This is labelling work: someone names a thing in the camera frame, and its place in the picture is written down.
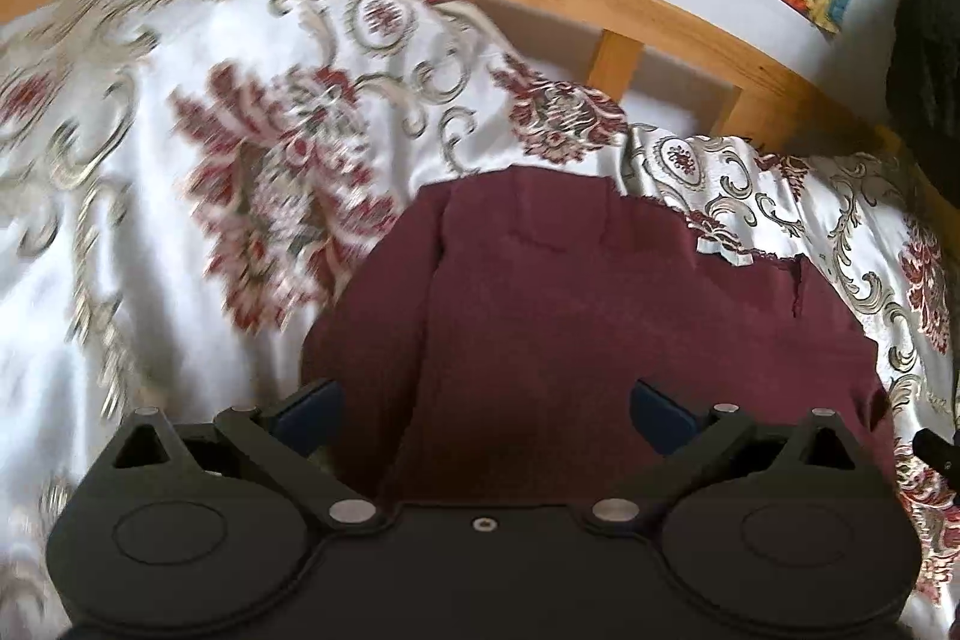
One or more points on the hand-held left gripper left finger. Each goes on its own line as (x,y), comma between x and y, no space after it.
(307,419)

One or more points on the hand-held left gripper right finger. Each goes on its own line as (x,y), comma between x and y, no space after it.
(660,419)

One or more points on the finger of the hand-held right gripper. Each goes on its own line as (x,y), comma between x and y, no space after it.
(937,454)

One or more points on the maroon long-sleeve sweater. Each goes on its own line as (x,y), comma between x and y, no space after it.
(585,325)

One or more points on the floral satin bedspread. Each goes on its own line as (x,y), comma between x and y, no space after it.
(112,235)

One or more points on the black quilted jacket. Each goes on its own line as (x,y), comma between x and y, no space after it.
(926,55)

